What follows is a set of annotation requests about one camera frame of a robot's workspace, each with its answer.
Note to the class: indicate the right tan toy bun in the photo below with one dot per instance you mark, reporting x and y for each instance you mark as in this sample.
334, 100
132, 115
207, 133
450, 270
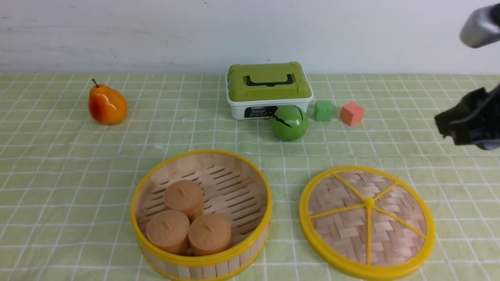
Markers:
210, 234

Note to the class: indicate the yellow bamboo steamer basket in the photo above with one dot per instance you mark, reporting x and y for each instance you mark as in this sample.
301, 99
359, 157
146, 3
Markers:
233, 187

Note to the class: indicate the green toy apple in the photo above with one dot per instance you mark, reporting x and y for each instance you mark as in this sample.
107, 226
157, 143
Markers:
289, 123

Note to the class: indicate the green foam cube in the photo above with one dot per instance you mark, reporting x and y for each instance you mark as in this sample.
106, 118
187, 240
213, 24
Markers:
323, 111

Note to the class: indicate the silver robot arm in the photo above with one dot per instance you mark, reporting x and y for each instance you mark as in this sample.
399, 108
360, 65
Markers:
482, 28

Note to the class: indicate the green checkered tablecloth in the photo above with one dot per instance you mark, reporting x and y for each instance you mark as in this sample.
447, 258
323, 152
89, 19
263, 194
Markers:
67, 182

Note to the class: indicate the orange foam cube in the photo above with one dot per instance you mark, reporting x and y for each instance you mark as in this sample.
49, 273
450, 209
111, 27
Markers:
352, 113

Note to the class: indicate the orange toy pear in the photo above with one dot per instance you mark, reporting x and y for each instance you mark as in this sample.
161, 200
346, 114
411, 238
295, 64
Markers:
106, 105

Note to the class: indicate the left tan toy bun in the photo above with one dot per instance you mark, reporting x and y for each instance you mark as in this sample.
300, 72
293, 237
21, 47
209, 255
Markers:
168, 230

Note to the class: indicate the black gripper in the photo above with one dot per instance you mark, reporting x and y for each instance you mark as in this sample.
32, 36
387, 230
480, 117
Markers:
474, 120

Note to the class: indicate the yellow woven bamboo steamer lid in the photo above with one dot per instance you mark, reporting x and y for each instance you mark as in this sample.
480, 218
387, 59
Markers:
366, 223

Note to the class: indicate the green lidded storage box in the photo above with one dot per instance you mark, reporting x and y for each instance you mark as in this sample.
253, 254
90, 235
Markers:
255, 91

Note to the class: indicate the top tan toy bun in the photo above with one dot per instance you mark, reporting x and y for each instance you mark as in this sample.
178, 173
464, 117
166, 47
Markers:
185, 196

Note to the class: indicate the tan toy bun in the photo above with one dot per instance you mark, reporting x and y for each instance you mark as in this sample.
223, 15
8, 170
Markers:
210, 234
168, 230
185, 196

